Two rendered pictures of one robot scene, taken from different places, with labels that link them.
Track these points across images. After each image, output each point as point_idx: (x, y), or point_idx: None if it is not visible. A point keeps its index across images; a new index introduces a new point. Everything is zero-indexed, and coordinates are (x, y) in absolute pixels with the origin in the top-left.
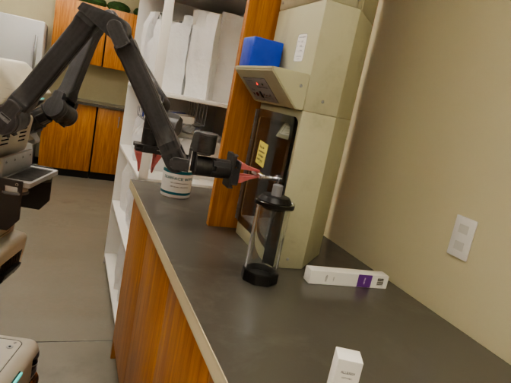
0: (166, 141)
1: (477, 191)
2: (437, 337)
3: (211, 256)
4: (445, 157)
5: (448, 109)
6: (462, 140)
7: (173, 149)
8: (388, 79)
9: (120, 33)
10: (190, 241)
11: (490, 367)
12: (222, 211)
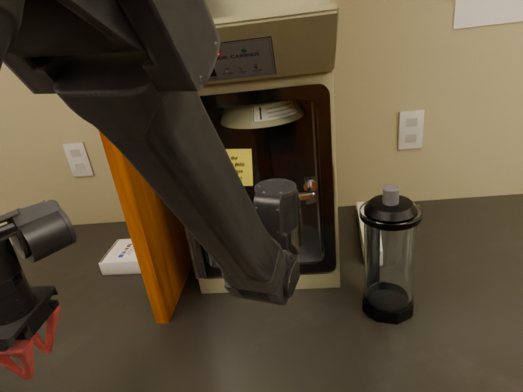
0: (275, 262)
1: (414, 83)
2: (471, 215)
3: (314, 345)
4: (360, 64)
5: (345, 11)
6: (378, 40)
7: (282, 262)
8: None
9: (194, 4)
10: (248, 362)
11: (510, 205)
12: (169, 288)
